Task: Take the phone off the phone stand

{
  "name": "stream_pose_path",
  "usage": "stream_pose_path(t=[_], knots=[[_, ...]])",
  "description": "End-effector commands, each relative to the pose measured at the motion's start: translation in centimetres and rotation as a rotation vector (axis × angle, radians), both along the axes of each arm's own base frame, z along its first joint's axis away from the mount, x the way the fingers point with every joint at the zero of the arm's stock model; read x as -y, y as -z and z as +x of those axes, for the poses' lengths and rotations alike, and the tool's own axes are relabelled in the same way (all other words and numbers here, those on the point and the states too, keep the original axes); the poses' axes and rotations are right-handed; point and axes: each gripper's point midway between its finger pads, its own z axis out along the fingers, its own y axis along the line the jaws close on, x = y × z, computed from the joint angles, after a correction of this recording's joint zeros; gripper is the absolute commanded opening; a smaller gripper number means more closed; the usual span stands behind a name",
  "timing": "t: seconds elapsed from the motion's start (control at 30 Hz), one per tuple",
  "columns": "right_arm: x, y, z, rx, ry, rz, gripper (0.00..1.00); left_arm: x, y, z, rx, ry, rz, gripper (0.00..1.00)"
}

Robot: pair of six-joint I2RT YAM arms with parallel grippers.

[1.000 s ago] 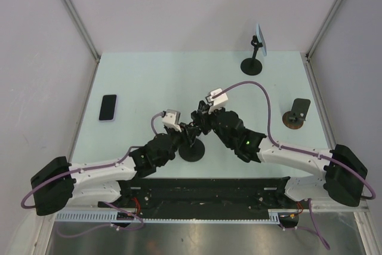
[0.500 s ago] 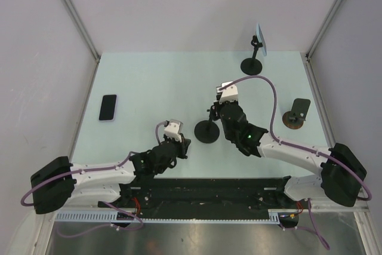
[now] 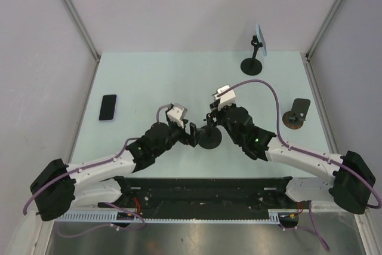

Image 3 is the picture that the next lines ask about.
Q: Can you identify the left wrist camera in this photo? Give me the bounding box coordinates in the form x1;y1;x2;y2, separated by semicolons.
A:
166;103;187;128

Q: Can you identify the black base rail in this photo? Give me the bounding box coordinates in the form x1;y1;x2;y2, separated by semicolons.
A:
113;177;308;218

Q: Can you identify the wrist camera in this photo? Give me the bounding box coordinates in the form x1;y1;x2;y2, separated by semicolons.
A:
211;85;236;110
166;103;187;128

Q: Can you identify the black stand with blue phone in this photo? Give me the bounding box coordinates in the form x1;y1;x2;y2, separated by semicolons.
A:
241;35;263;76

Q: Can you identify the light blue phone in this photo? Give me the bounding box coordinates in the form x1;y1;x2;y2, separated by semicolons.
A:
256;23;267;57

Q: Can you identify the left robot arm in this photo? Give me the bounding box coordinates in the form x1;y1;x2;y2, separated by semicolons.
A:
28;122;205;222

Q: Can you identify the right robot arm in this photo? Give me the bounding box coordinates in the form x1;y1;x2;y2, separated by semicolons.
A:
210;102;375;214

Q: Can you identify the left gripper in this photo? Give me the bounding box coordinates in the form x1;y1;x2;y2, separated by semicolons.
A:
154;119;205;156

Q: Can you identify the white cable duct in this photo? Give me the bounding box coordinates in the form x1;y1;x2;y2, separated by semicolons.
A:
56;210;300;225

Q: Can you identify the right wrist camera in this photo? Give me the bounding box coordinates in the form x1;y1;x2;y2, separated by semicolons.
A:
211;85;236;110

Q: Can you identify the wooden base phone stand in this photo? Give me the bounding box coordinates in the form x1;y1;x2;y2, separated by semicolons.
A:
282;98;311;130

